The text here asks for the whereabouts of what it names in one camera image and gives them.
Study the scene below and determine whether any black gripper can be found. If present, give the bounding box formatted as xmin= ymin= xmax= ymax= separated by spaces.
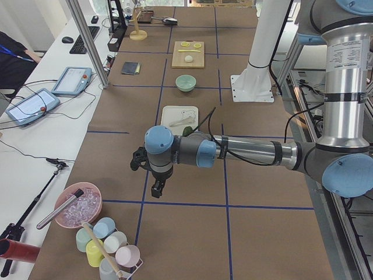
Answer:
xmin=151 ymin=167 xmax=173 ymax=198

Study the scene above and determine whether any translucent white spoon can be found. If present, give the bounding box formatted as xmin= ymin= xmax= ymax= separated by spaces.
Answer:
xmin=169 ymin=116 xmax=195 ymax=127

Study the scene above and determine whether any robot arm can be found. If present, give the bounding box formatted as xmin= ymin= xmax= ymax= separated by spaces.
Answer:
xmin=145 ymin=1 xmax=372 ymax=198

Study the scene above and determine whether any pink ice bowl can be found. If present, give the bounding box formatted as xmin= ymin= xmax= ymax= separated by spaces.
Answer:
xmin=55 ymin=182 xmax=103 ymax=229

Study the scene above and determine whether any mint green bowl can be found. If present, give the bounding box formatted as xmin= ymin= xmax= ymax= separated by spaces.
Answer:
xmin=175 ymin=75 xmax=196 ymax=92

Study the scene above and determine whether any white steamed bun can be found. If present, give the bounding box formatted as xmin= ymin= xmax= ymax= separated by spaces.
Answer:
xmin=184 ymin=55 xmax=193 ymax=63

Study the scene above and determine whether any dark green avocado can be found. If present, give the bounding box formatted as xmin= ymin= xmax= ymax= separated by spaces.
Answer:
xmin=182 ymin=126 xmax=193 ymax=137

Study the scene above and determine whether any cream bear serving tray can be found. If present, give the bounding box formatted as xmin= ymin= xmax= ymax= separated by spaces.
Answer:
xmin=160 ymin=106 xmax=199 ymax=135

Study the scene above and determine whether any pastel cup rack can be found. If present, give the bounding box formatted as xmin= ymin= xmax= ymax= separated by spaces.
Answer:
xmin=81 ymin=217 xmax=143 ymax=279

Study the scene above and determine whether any steel muddler tube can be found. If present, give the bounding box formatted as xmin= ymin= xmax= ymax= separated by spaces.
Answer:
xmin=36 ymin=188 xmax=84 ymax=230

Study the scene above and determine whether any grey folded cloth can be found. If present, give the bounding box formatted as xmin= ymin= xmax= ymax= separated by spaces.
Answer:
xmin=121 ymin=61 xmax=141 ymax=75

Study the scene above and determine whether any far teach pendant tablet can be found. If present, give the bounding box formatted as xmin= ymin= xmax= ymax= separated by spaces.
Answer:
xmin=51 ymin=66 xmax=92 ymax=96

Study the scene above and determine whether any teach pendant tablet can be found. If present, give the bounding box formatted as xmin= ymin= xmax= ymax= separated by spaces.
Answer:
xmin=51 ymin=66 xmax=92 ymax=96
xmin=5 ymin=88 xmax=60 ymax=126

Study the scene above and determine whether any bamboo cutting board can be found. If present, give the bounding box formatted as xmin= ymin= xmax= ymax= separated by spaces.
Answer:
xmin=171 ymin=41 xmax=205 ymax=69

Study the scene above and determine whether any yellow plastic knife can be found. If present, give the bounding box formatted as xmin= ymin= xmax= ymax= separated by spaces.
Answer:
xmin=177 ymin=49 xmax=201 ymax=53

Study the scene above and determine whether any black tripod stand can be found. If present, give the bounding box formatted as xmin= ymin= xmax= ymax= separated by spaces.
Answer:
xmin=0 ymin=157 xmax=69 ymax=278

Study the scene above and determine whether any upper lemon slice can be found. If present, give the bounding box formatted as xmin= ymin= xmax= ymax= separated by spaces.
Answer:
xmin=181 ymin=41 xmax=190 ymax=47

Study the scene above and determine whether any near teach pendant tablet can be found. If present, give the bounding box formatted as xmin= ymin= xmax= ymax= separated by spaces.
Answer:
xmin=5 ymin=88 xmax=60 ymax=126

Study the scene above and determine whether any wooden cup tree stand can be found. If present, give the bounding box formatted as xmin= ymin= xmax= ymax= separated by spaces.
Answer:
xmin=129 ymin=8 xmax=147 ymax=41

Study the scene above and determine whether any red cylinder bottle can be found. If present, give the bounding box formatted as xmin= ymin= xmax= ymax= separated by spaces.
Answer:
xmin=1 ymin=239 xmax=40 ymax=263

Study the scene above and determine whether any black keyboard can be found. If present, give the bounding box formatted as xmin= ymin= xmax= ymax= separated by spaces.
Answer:
xmin=69 ymin=26 xmax=101 ymax=55

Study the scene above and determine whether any steel ice scoop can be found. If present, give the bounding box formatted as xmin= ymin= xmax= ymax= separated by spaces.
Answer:
xmin=151 ymin=16 xmax=178 ymax=26

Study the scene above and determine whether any black wooden glass tray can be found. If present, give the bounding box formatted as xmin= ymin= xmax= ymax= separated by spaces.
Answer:
xmin=137 ymin=10 xmax=154 ymax=24

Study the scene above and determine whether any black computer mouse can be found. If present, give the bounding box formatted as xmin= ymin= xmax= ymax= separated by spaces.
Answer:
xmin=61 ymin=36 xmax=74 ymax=44

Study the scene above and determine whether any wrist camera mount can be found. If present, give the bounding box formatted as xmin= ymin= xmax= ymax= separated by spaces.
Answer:
xmin=130 ymin=147 xmax=151 ymax=171

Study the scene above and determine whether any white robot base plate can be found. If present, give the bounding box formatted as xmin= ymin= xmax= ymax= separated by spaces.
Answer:
xmin=230 ymin=73 xmax=274 ymax=103

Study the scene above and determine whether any aluminium frame post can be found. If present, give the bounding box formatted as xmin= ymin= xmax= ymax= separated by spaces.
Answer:
xmin=66 ymin=0 xmax=109 ymax=89

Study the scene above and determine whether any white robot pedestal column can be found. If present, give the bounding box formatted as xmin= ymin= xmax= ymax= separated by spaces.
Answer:
xmin=247 ymin=0 xmax=293 ymax=78

